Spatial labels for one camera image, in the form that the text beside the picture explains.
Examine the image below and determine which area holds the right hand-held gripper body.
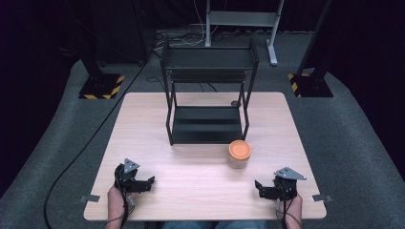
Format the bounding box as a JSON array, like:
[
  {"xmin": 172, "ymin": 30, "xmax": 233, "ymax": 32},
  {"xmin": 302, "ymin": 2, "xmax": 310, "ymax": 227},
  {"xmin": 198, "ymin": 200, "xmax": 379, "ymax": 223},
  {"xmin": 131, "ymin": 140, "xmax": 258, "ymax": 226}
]
[{"xmin": 270, "ymin": 166, "xmax": 308, "ymax": 201}]

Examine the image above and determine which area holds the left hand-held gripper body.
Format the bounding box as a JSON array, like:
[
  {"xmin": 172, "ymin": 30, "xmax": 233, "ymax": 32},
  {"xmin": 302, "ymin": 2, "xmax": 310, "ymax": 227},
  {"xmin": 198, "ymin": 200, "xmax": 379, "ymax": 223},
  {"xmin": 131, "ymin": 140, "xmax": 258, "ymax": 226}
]
[{"xmin": 114, "ymin": 157, "xmax": 148, "ymax": 194}]

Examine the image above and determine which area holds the person's right hand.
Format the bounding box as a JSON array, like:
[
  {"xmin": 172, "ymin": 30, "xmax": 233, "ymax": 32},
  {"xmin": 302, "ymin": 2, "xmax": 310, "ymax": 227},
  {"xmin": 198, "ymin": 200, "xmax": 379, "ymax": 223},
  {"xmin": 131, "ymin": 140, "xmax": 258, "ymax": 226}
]
[{"xmin": 274, "ymin": 194, "xmax": 304, "ymax": 223}]

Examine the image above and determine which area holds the person's left hand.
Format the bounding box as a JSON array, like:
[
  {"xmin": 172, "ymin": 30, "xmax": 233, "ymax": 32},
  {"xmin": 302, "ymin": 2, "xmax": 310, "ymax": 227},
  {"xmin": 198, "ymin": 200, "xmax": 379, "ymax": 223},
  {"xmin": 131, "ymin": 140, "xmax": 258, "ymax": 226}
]
[{"xmin": 107, "ymin": 184, "xmax": 139, "ymax": 221}]

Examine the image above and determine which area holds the jar with orange lid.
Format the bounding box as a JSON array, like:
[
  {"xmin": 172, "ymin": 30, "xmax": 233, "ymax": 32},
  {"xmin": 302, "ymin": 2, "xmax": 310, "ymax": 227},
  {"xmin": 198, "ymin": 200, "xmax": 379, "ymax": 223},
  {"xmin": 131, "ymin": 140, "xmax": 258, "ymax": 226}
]
[{"xmin": 226, "ymin": 139, "xmax": 252, "ymax": 170}]

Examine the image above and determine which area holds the black metal shelf rack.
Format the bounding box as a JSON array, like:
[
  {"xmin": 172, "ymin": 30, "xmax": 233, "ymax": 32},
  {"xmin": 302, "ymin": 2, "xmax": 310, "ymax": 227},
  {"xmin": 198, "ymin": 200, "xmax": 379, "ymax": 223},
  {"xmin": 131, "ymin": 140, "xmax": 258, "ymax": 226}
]
[{"xmin": 160, "ymin": 37, "xmax": 260, "ymax": 147}]

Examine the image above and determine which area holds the black stand with striped base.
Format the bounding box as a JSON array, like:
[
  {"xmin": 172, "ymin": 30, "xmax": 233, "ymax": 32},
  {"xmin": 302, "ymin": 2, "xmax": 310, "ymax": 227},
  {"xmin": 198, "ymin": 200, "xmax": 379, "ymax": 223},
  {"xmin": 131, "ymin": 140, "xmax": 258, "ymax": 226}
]
[
  {"xmin": 288, "ymin": 0, "xmax": 334, "ymax": 99},
  {"xmin": 75, "ymin": 0, "xmax": 126, "ymax": 100}
]

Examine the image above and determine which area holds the grey metal stand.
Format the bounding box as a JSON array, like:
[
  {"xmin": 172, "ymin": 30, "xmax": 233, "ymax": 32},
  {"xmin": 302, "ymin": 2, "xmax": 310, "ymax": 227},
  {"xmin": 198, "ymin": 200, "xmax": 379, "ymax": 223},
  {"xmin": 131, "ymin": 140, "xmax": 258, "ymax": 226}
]
[{"xmin": 204, "ymin": 0, "xmax": 286, "ymax": 67}]

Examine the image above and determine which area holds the left hand-held gripper cable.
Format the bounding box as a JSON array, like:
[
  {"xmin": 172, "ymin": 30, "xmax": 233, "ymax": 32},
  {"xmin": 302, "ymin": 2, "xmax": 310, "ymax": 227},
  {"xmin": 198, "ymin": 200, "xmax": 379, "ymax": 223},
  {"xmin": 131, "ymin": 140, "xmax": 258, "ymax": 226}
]
[{"xmin": 114, "ymin": 164, "xmax": 136, "ymax": 229}]

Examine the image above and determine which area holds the hand-held gripper cable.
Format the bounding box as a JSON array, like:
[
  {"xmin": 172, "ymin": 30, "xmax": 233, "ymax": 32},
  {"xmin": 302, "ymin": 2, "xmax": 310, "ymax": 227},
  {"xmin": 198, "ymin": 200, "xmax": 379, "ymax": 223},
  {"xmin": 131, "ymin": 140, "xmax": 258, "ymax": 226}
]
[
  {"xmin": 275, "ymin": 187, "xmax": 303, "ymax": 229},
  {"xmin": 114, "ymin": 164, "xmax": 136, "ymax": 229}
]

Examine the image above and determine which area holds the right hand-held gripper cable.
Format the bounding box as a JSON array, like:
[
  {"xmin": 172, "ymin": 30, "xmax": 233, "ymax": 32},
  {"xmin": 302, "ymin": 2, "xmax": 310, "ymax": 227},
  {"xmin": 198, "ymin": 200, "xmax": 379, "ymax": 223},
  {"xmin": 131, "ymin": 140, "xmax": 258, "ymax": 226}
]
[{"xmin": 275, "ymin": 187, "xmax": 303, "ymax": 229}]

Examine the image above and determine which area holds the long black floor cable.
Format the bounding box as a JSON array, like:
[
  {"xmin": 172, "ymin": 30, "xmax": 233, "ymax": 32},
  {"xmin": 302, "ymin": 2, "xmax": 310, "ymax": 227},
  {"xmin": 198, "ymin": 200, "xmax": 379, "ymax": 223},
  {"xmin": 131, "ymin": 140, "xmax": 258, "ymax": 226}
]
[{"xmin": 43, "ymin": 58, "xmax": 151, "ymax": 229}]

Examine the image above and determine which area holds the bundle of white floor cables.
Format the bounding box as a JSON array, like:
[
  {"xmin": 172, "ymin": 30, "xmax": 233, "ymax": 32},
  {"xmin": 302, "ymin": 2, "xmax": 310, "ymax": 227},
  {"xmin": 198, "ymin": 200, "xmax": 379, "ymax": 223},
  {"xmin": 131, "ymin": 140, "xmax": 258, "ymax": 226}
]
[{"xmin": 154, "ymin": 0, "xmax": 230, "ymax": 49}]

